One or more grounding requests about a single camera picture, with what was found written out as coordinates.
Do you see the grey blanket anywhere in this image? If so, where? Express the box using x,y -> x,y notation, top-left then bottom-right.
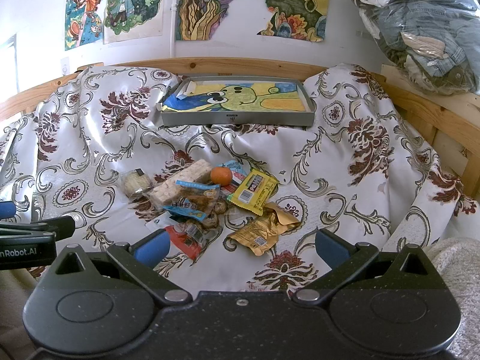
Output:
424,238 -> 479,359

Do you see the yellow snack packet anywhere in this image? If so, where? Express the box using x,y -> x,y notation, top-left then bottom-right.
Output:
227,170 -> 278,215

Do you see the grey tray with painting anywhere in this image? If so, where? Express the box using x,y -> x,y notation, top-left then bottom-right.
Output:
156,76 -> 315,127

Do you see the bag of clothes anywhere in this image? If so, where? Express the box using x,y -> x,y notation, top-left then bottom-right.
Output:
352,0 -> 479,95

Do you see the white wall pipe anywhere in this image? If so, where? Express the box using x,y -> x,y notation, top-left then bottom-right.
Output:
168,0 -> 177,59

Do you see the landscape flower painting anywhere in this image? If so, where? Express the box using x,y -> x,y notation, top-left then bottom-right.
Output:
258,0 -> 329,42

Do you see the orange tangerine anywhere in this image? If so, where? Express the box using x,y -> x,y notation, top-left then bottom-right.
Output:
210,166 -> 233,186

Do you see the wooden bed frame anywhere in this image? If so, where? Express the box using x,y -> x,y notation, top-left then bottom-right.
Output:
1,57 -> 479,197

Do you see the gold snack bag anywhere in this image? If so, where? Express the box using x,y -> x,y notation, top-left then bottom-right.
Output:
227,203 -> 300,257

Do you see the red black snack packet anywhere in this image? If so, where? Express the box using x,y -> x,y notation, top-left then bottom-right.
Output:
165,214 -> 222,261

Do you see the anime girl poster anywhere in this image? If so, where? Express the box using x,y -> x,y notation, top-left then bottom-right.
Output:
64,0 -> 105,50

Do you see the blond child poster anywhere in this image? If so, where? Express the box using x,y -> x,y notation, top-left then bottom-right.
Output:
103,0 -> 163,44

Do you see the blue clear snack bag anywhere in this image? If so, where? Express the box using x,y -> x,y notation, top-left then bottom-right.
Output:
162,181 -> 221,222

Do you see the floral white bedsheet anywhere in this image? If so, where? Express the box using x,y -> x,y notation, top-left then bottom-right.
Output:
1,65 -> 479,293

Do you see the white rice cracker pack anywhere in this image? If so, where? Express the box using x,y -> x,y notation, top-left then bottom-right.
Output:
145,159 -> 213,210

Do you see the light blue snack packet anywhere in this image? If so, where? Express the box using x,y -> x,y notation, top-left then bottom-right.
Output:
221,160 -> 248,194

